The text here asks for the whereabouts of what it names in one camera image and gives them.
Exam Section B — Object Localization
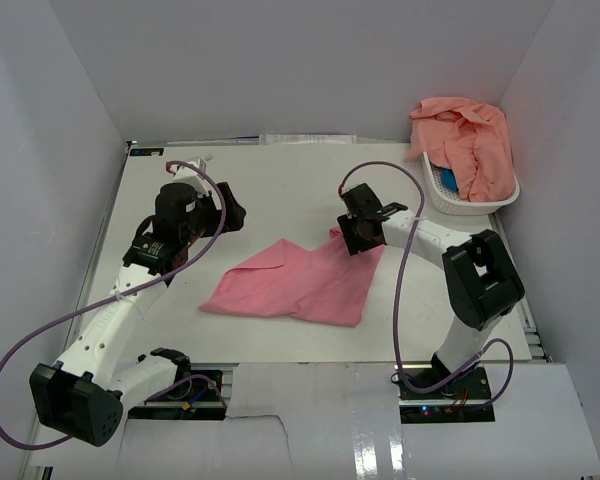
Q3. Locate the white plastic basket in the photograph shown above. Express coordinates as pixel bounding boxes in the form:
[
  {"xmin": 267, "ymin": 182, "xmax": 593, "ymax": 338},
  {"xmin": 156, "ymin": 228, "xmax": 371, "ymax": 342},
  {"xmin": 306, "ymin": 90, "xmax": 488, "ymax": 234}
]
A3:
[{"xmin": 420, "ymin": 152, "xmax": 520, "ymax": 216}]

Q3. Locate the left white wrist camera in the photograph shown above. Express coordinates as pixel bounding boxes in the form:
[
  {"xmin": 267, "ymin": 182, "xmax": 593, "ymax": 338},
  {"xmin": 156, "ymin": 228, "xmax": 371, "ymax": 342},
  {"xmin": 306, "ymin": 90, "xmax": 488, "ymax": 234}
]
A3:
[{"xmin": 166, "ymin": 157, "xmax": 208, "ymax": 191}]

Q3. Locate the salmon orange t shirt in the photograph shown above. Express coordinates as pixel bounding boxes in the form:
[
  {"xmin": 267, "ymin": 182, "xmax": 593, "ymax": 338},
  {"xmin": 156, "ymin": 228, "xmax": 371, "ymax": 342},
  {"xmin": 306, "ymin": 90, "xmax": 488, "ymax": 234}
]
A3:
[{"xmin": 409, "ymin": 97, "xmax": 515, "ymax": 202}]

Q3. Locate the pink t shirt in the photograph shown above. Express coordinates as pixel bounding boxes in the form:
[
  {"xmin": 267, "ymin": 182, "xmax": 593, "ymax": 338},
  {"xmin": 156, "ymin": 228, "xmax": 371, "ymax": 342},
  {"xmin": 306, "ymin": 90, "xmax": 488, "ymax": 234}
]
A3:
[{"xmin": 198, "ymin": 228, "xmax": 384, "ymax": 328}]

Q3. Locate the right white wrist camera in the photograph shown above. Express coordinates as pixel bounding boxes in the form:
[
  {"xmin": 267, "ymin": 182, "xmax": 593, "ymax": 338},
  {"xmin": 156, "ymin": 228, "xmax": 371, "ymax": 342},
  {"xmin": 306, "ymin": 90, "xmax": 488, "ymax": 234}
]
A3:
[{"xmin": 337, "ymin": 184, "xmax": 358, "ymax": 198}]

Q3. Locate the purple cable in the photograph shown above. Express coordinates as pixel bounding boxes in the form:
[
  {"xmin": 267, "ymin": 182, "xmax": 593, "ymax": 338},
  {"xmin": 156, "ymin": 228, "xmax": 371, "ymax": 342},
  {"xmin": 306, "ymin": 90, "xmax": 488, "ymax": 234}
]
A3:
[
  {"xmin": 340, "ymin": 161, "xmax": 515, "ymax": 407},
  {"xmin": 0, "ymin": 160, "xmax": 227, "ymax": 450}
]

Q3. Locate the black label sticker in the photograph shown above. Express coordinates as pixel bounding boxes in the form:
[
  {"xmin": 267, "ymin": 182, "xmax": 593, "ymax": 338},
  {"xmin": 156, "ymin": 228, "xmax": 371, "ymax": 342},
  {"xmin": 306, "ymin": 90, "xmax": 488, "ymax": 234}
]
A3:
[{"xmin": 129, "ymin": 147, "xmax": 164, "ymax": 157}]

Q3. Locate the blue cloth in basket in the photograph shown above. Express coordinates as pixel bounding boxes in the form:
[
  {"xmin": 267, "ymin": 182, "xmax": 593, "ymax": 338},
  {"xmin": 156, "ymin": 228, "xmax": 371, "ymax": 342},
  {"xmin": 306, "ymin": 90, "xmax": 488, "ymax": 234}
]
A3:
[{"xmin": 440, "ymin": 169, "xmax": 459, "ymax": 192}]

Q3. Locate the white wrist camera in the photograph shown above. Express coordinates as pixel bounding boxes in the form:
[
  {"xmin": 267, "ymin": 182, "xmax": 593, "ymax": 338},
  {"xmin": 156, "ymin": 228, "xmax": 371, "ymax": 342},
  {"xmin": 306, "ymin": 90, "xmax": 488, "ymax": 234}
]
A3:
[
  {"xmin": 337, "ymin": 184, "xmax": 358, "ymax": 198},
  {"xmin": 166, "ymin": 157, "xmax": 208, "ymax": 191}
]

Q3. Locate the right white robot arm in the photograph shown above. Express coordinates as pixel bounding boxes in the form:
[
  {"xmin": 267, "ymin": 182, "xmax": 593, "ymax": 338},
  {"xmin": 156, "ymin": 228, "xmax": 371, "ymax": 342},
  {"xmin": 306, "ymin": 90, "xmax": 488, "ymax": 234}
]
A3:
[{"xmin": 337, "ymin": 183, "xmax": 525, "ymax": 399}]

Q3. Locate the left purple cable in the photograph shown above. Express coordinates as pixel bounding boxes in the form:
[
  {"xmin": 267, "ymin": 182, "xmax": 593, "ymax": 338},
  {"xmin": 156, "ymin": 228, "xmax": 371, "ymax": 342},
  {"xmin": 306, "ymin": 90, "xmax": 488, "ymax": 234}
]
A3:
[{"xmin": 0, "ymin": 160, "xmax": 227, "ymax": 450}]

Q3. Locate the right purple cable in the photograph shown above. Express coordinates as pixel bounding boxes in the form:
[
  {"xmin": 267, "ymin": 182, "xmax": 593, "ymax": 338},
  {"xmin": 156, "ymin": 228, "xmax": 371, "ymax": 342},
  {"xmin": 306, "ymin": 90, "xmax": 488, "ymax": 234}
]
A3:
[{"xmin": 340, "ymin": 161, "xmax": 515, "ymax": 407}]

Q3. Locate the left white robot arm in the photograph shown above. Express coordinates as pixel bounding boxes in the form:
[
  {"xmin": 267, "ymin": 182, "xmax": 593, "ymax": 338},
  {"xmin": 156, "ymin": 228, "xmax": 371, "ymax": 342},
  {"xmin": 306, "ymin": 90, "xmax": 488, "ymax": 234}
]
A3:
[{"xmin": 29, "ymin": 182, "xmax": 246, "ymax": 447}]

